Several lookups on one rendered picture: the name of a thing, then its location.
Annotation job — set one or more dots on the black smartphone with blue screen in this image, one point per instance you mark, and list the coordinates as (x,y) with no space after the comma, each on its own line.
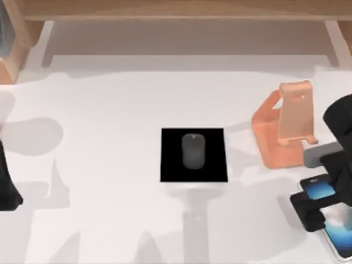
(339,239)

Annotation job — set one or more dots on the pale grey rounded box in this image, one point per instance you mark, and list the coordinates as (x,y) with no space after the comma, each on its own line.
(313,156)

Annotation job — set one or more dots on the salmon phone stand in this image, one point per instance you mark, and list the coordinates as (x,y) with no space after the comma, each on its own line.
(295,115)

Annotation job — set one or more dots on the grey computer mouse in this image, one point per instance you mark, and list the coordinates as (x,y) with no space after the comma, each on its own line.
(193,152)

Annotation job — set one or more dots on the black mouse pad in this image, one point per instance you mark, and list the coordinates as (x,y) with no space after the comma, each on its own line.
(170,170)

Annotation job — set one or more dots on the wooden desk shelf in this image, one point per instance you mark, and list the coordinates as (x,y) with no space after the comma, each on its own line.
(176,9)

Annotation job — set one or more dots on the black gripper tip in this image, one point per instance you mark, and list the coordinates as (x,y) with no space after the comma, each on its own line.
(8,189)

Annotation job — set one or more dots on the wooden cabinet with dark inside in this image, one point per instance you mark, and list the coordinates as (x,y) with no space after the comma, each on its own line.
(19,41)

